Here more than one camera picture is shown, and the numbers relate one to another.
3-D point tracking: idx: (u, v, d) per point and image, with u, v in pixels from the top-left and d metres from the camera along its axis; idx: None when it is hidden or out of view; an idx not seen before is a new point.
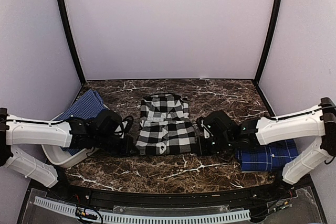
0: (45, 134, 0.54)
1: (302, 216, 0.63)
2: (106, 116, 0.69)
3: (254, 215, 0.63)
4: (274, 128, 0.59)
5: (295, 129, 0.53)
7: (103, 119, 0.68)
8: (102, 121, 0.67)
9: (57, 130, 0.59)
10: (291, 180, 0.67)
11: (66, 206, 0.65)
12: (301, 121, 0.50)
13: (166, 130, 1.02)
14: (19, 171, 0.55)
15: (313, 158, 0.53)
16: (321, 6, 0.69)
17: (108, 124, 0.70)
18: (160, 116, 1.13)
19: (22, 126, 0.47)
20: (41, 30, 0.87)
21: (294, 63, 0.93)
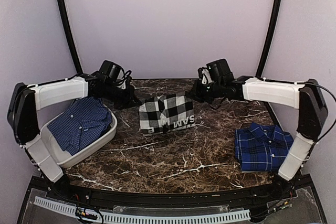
0: (65, 89, 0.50)
1: (301, 217, 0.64)
2: (109, 63, 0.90)
3: (255, 215, 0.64)
4: (258, 87, 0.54)
5: (274, 95, 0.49)
7: (108, 65, 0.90)
8: (108, 69, 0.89)
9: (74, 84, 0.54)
10: (287, 174, 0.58)
11: (66, 206, 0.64)
12: (281, 87, 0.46)
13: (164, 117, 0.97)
14: (31, 159, 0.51)
15: (298, 146, 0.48)
16: (321, 5, 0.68)
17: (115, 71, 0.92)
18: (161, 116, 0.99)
19: (44, 87, 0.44)
20: (40, 29, 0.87)
21: (295, 62, 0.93)
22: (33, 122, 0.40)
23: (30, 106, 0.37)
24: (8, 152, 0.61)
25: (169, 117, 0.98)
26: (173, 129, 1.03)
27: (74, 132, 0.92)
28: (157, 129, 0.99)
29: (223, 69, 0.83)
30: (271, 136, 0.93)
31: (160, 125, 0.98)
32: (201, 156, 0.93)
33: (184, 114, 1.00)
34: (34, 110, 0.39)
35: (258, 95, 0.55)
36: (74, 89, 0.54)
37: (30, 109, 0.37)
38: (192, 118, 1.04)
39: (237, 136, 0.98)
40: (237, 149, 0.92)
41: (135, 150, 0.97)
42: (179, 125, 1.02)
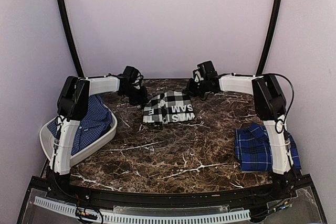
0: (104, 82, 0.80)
1: (302, 217, 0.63)
2: (131, 68, 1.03)
3: (254, 215, 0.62)
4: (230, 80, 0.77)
5: (240, 85, 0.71)
7: (130, 70, 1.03)
8: (130, 72, 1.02)
9: (109, 78, 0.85)
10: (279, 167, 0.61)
11: (66, 206, 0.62)
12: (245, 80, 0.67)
13: (164, 102, 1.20)
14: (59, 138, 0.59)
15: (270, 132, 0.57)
16: (321, 5, 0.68)
17: (134, 75, 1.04)
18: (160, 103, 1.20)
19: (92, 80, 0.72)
20: (40, 29, 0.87)
21: (295, 63, 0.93)
22: (84, 103, 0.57)
23: (86, 89, 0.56)
24: (8, 152, 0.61)
25: (167, 102, 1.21)
26: (171, 114, 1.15)
27: None
28: (157, 112, 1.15)
29: (209, 67, 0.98)
30: None
31: (160, 107, 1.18)
32: (201, 156, 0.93)
33: (180, 102, 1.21)
34: (87, 94, 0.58)
35: (230, 86, 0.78)
36: (109, 83, 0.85)
37: (86, 92, 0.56)
38: (189, 106, 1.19)
39: (237, 136, 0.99)
40: (237, 149, 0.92)
41: (135, 150, 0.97)
42: (177, 110, 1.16)
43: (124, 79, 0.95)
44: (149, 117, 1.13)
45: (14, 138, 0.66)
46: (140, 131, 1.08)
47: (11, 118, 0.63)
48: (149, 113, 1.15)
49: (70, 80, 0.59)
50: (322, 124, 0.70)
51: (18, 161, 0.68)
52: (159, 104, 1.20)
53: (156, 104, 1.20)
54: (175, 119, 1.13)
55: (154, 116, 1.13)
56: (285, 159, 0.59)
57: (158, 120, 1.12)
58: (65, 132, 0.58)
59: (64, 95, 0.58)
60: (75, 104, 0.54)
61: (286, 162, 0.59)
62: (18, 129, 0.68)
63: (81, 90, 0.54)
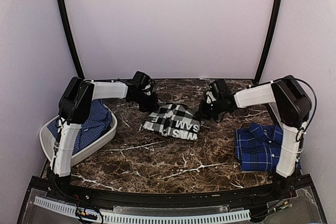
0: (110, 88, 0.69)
1: (301, 217, 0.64)
2: (141, 74, 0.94)
3: (254, 215, 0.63)
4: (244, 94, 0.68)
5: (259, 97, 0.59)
7: (139, 77, 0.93)
8: (140, 79, 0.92)
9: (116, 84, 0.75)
10: (284, 172, 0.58)
11: (66, 206, 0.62)
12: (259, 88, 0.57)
13: (171, 114, 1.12)
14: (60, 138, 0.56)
15: (288, 138, 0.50)
16: (321, 5, 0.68)
17: (144, 82, 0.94)
18: (164, 114, 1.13)
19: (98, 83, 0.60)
20: (40, 29, 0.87)
21: (295, 63, 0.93)
22: (85, 106, 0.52)
23: (88, 92, 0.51)
24: (8, 152, 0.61)
25: (175, 115, 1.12)
26: (174, 128, 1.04)
27: None
28: (160, 121, 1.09)
29: (222, 85, 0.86)
30: (271, 136, 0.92)
31: (165, 118, 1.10)
32: (201, 156, 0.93)
33: (188, 118, 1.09)
34: (90, 96, 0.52)
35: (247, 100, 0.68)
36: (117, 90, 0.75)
37: (88, 95, 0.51)
38: (196, 126, 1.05)
39: (237, 136, 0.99)
40: (237, 149, 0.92)
41: (135, 150, 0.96)
42: (180, 126, 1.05)
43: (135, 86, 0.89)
44: (150, 124, 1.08)
45: (14, 138, 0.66)
46: (140, 131, 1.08)
47: (11, 119, 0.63)
48: (152, 119, 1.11)
49: (75, 81, 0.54)
50: (322, 124, 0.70)
51: (17, 161, 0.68)
52: (166, 114, 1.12)
53: (163, 113, 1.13)
54: (175, 135, 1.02)
55: (156, 124, 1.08)
56: (292, 165, 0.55)
57: (158, 129, 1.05)
58: (64, 136, 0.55)
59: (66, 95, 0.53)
60: (76, 108, 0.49)
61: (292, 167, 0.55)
62: (18, 130, 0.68)
63: (83, 93, 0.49)
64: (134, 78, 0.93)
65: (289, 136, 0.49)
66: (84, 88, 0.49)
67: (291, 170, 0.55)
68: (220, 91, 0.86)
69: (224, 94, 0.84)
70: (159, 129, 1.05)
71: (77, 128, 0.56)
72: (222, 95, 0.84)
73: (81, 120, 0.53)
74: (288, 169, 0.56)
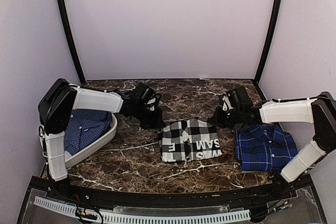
0: (101, 98, 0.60)
1: (302, 216, 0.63)
2: (144, 86, 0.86)
3: (254, 215, 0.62)
4: (273, 108, 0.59)
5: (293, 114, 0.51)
7: (142, 88, 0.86)
8: (142, 92, 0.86)
9: (110, 95, 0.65)
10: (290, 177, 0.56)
11: (66, 206, 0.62)
12: (295, 105, 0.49)
13: (186, 134, 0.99)
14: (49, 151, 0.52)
15: (307, 153, 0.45)
16: (321, 5, 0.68)
17: (147, 95, 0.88)
18: (182, 136, 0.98)
19: (85, 91, 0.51)
20: (40, 30, 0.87)
21: (294, 63, 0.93)
22: (65, 117, 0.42)
23: (69, 101, 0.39)
24: (8, 152, 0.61)
25: (191, 135, 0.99)
26: (196, 151, 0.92)
27: (73, 132, 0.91)
28: (179, 149, 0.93)
29: (244, 95, 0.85)
30: (271, 136, 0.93)
31: (182, 143, 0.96)
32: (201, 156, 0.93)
33: (207, 135, 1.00)
34: (70, 106, 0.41)
35: (275, 116, 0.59)
36: (108, 103, 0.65)
37: (68, 104, 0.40)
38: (216, 142, 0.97)
39: (237, 136, 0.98)
40: (237, 149, 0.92)
41: (135, 150, 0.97)
42: (202, 147, 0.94)
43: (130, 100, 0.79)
44: (169, 155, 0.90)
45: (14, 138, 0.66)
46: (140, 131, 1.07)
47: (11, 119, 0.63)
48: (169, 149, 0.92)
49: (60, 82, 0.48)
50: None
51: (17, 161, 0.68)
52: (181, 137, 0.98)
53: (177, 137, 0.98)
54: (199, 158, 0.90)
55: (176, 153, 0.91)
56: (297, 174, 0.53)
57: (181, 159, 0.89)
58: (48, 146, 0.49)
59: (48, 96, 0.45)
60: (50, 118, 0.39)
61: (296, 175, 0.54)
62: (18, 130, 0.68)
63: (59, 102, 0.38)
64: (135, 90, 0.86)
65: (311, 152, 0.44)
66: (63, 96, 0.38)
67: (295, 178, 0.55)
68: (241, 101, 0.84)
69: (245, 106, 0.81)
70: (181, 158, 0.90)
71: (62, 136, 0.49)
72: (243, 107, 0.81)
73: (59, 130, 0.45)
74: (293, 177, 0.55)
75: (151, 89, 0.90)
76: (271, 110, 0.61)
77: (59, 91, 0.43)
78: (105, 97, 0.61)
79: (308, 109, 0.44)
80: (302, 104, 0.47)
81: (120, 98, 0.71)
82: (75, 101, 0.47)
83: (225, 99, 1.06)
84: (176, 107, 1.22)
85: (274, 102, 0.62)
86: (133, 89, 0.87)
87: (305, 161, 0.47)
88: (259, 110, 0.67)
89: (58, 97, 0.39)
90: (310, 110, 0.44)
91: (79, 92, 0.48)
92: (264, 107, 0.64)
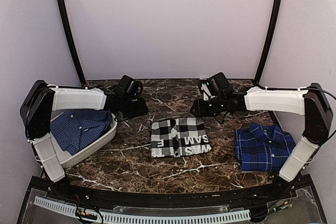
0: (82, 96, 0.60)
1: (302, 217, 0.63)
2: (128, 80, 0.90)
3: (254, 215, 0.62)
4: (259, 96, 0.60)
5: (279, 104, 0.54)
7: (126, 82, 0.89)
8: (126, 85, 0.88)
9: (93, 93, 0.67)
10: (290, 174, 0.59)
11: (66, 206, 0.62)
12: (286, 96, 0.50)
13: (175, 131, 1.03)
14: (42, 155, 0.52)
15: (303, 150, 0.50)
16: (320, 6, 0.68)
17: (132, 87, 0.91)
18: (170, 132, 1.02)
19: (64, 90, 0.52)
20: (40, 29, 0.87)
21: (295, 63, 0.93)
22: (45, 119, 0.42)
23: (47, 103, 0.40)
24: (8, 152, 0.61)
25: (180, 131, 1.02)
26: (185, 146, 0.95)
27: (73, 132, 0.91)
28: (167, 144, 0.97)
29: (222, 81, 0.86)
30: (271, 136, 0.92)
31: (171, 139, 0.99)
32: (201, 156, 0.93)
33: (195, 131, 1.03)
34: (48, 108, 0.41)
35: (259, 104, 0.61)
36: (92, 99, 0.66)
37: (45, 107, 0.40)
38: (205, 136, 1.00)
39: (237, 136, 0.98)
40: (237, 149, 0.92)
41: (135, 150, 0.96)
42: (191, 142, 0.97)
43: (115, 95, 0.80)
44: (158, 151, 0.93)
45: (14, 138, 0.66)
46: (140, 131, 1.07)
47: (11, 119, 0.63)
48: (158, 145, 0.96)
49: (37, 84, 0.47)
50: None
51: (17, 161, 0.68)
52: (169, 135, 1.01)
53: (166, 134, 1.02)
54: (188, 153, 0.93)
55: (164, 149, 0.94)
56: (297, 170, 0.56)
57: (170, 154, 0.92)
58: (37, 149, 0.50)
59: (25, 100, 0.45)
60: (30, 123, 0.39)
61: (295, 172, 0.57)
62: (17, 130, 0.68)
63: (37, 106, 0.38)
64: (119, 84, 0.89)
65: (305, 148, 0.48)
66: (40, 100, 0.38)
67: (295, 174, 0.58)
68: (220, 87, 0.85)
69: (226, 91, 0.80)
70: (170, 153, 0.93)
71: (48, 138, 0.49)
72: (224, 94, 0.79)
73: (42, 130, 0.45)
74: (294, 174, 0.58)
75: (136, 81, 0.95)
76: (256, 98, 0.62)
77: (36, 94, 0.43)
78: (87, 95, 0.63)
79: (300, 102, 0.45)
80: (292, 95, 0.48)
81: (103, 94, 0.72)
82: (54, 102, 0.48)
83: (207, 88, 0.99)
84: (176, 107, 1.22)
85: (259, 90, 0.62)
86: (118, 84, 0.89)
87: (302, 157, 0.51)
88: (243, 97, 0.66)
89: (37, 101, 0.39)
90: (302, 103, 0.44)
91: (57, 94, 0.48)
92: (250, 94, 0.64)
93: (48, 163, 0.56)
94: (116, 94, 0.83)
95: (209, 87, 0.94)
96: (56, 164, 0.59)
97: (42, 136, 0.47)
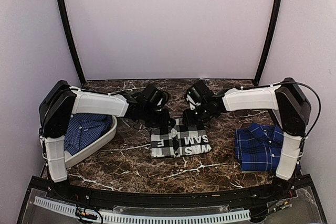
0: (104, 102, 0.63)
1: (303, 217, 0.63)
2: (153, 88, 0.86)
3: (254, 215, 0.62)
4: (238, 97, 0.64)
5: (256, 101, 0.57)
7: (150, 91, 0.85)
8: (149, 95, 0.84)
9: (115, 99, 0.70)
10: (286, 175, 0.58)
11: (66, 206, 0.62)
12: (260, 92, 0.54)
13: (175, 131, 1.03)
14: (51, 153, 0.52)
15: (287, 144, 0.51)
16: (321, 5, 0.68)
17: (155, 97, 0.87)
18: (170, 133, 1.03)
19: (85, 94, 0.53)
20: (40, 29, 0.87)
21: (295, 62, 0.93)
22: (63, 121, 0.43)
23: (67, 107, 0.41)
24: (8, 152, 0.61)
25: (180, 131, 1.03)
26: (185, 146, 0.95)
27: (74, 132, 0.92)
28: (167, 144, 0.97)
29: (202, 88, 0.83)
30: (271, 136, 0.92)
31: (171, 138, 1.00)
32: (201, 156, 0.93)
33: (195, 131, 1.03)
34: (67, 111, 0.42)
35: (240, 103, 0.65)
36: (113, 105, 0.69)
37: (65, 109, 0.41)
38: (205, 136, 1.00)
39: (237, 136, 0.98)
40: (237, 149, 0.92)
41: (135, 150, 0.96)
42: (191, 142, 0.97)
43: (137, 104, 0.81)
44: (158, 150, 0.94)
45: (14, 138, 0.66)
46: (140, 131, 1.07)
47: (11, 119, 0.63)
48: (158, 145, 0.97)
49: (60, 85, 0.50)
50: (321, 124, 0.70)
51: (18, 161, 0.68)
52: (169, 135, 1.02)
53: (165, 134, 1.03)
54: (188, 153, 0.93)
55: (164, 148, 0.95)
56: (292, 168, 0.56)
57: (169, 154, 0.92)
58: (47, 147, 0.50)
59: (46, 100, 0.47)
60: (48, 123, 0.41)
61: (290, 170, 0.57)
62: (18, 130, 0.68)
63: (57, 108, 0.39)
64: (144, 93, 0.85)
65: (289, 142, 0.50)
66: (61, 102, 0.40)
67: (290, 173, 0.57)
68: (201, 94, 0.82)
69: (207, 96, 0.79)
70: (170, 152, 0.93)
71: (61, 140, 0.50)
72: (205, 99, 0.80)
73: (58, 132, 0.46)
74: (290, 173, 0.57)
75: (160, 92, 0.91)
76: (232, 97, 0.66)
77: (57, 96, 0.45)
78: (110, 102, 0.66)
79: (272, 96, 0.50)
80: (265, 91, 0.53)
81: (125, 102, 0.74)
82: (75, 105, 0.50)
83: (189, 98, 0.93)
84: (176, 107, 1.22)
85: (235, 91, 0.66)
86: (142, 92, 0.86)
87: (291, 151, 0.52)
88: (222, 99, 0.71)
89: (58, 102, 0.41)
90: (274, 97, 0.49)
91: (79, 97, 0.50)
92: (227, 95, 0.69)
93: (54, 163, 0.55)
94: (138, 103, 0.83)
95: (191, 96, 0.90)
96: (62, 167, 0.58)
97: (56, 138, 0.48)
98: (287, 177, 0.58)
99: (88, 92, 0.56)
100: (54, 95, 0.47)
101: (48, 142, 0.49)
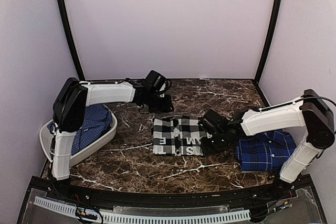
0: (112, 91, 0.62)
1: (302, 217, 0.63)
2: (156, 75, 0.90)
3: (255, 215, 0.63)
4: (255, 120, 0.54)
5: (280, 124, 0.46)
7: (154, 76, 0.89)
8: (154, 79, 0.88)
9: (123, 87, 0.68)
10: (289, 178, 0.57)
11: (66, 206, 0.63)
12: (281, 111, 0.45)
13: (177, 131, 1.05)
14: (59, 150, 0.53)
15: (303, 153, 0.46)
16: (321, 6, 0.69)
17: (158, 82, 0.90)
18: (171, 133, 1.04)
19: (95, 86, 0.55)
20: (40, 28, 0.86)
21: (295, 62, 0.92)
22: (80, 114, 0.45)
23: (82, 99, 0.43)
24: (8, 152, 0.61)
25: (182, 131, 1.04)
26: (186, 146, 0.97)
27: None
28: (169, 142, 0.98)
29: (213, 116, 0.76)
30: (271, 136, 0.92)
31: (173, 137, 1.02)
32: (201, 156, 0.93)
33: (197, 132, 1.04)
34: (82, 104, 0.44)
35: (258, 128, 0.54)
36: (121, 94, 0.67)
37: (80, 103, 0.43)
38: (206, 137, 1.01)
39: None
40: (237, 149, 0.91)
41: (135, 150, 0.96)
42: (192, 142, 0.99)
43: (142, 88, 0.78)
44: (159, 148, 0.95)
45: (14, 138, 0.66)
46: (140, 131, 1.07)
47: (10, 119, 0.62)
48: (160, 142, 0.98)
49: (70, 82, 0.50)
50: None
51: (17, 161, 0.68)
52: (171, 133, 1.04)
53: (168, 132, 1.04)
54: (189, 152, 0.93)
55: (165, 146, 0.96)
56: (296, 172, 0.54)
57: (171, 152, 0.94)
58: (59, 143, 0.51)
59: (60, 98, 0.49)
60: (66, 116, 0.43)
61: (296, 174, 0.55)
62: (18, 130, 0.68)
63: (74, 100, 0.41)
64: (147, 79, 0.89)
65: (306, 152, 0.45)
66: (75, 95, 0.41)
67: (294, 176, 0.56)
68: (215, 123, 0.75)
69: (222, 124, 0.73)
70: (171, 150, 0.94)
71: (71, 136, 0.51)
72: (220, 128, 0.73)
73: (75, 126, 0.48)
74: (292, 176, 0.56)
75: (164, 78, 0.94)
76: (252, 122, 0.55)
77: (71, 92, 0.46)
78: (117, 90, 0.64)
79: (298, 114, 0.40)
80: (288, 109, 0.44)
81: (132, 87, 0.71)
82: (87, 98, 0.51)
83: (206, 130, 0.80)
84: (176, 107, 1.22)
85: (254, 113, 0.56)
86: (145, 78, 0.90)
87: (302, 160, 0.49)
88: (241, 125, 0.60)
89: (72, 96, 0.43)
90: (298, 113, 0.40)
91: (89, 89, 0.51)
92: (245, 120, 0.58)
93: (61, 159, 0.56)
94: (144, 87, 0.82)
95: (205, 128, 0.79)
96: (68, 162, 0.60)
97: (70, 131, 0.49)
98: (290, 179, 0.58)
99: (97, 84, 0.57)
100: (66, 93, 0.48)
101: (59, 138, 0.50)
